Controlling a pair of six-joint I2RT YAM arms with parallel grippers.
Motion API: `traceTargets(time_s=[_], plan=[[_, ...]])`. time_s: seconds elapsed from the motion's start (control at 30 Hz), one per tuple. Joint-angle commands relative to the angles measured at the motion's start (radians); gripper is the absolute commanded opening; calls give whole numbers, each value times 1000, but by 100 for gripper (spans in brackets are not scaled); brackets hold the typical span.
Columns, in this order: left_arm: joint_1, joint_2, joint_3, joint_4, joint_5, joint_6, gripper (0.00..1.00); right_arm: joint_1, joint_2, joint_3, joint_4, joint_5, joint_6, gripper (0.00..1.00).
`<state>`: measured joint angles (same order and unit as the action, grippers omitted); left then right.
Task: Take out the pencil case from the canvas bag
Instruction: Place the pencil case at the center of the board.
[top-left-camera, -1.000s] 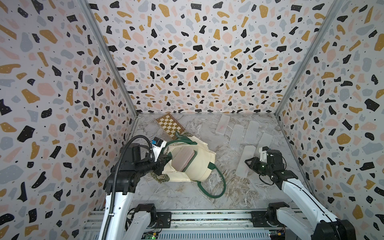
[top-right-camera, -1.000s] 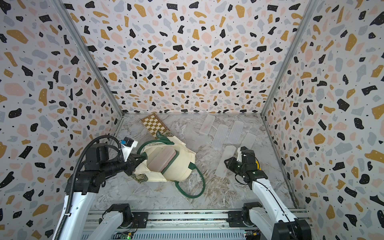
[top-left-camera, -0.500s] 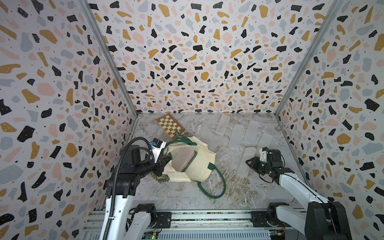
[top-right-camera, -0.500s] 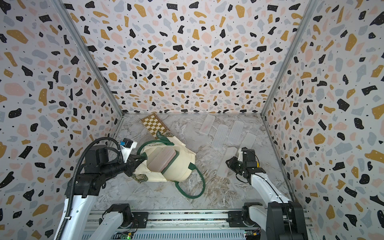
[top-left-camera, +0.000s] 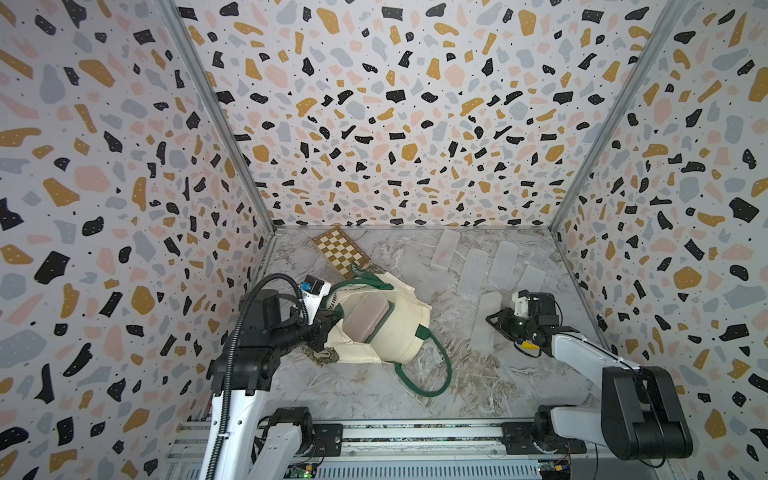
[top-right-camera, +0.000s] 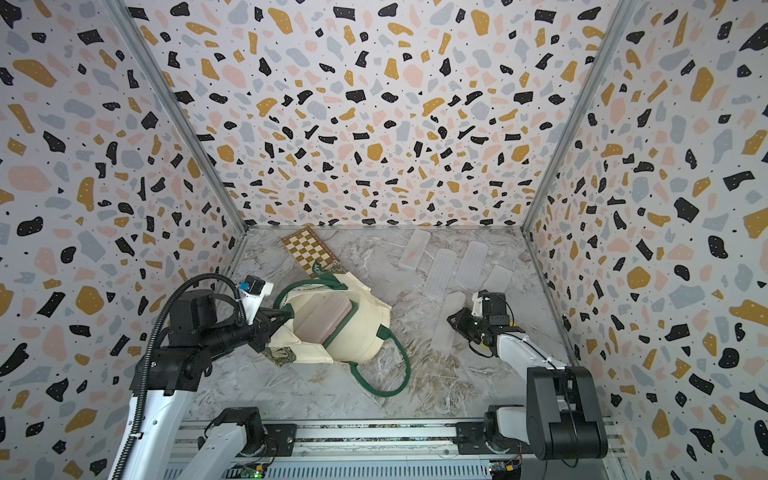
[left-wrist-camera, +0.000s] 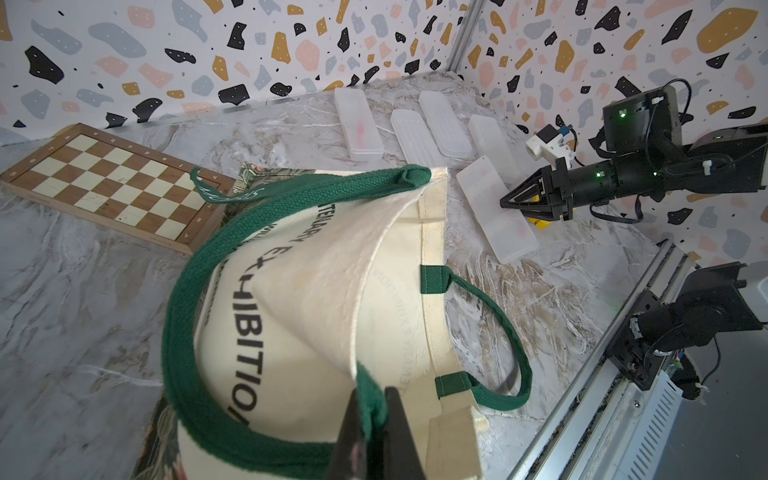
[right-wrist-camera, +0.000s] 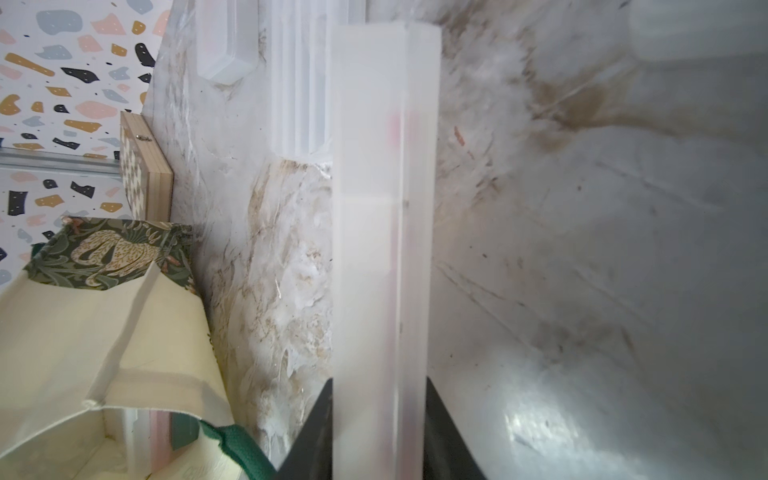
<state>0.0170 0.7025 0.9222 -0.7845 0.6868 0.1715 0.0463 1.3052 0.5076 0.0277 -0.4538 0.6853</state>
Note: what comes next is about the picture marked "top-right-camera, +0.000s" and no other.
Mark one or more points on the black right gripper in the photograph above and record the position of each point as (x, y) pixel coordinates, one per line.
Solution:
(460, 323)

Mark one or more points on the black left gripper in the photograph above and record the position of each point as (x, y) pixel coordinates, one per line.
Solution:
(263, 326)

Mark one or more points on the pink translucent case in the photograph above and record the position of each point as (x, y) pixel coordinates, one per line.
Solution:
(321, 316)

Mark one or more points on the cream canvas tote bag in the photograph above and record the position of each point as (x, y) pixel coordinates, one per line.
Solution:
(359, 337)

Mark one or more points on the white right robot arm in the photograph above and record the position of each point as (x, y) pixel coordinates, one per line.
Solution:
(561, 418)

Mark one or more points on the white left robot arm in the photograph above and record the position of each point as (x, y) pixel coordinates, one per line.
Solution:
(165, 381)

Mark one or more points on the wooden chess board box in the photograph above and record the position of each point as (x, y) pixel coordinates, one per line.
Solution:
(311, 253)

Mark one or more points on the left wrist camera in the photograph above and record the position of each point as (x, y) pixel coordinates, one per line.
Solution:
(253, 290)

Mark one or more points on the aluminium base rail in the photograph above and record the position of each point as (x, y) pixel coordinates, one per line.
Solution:
(416, 449)

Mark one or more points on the aluminium corner post left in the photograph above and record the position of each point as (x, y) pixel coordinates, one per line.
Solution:
(121, 18)

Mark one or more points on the aluminium corner post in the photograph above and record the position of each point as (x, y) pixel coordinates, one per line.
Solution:
(121, 18)
(616, 26)

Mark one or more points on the aluminium corner post right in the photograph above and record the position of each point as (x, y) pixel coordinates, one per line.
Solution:
(616, 26)

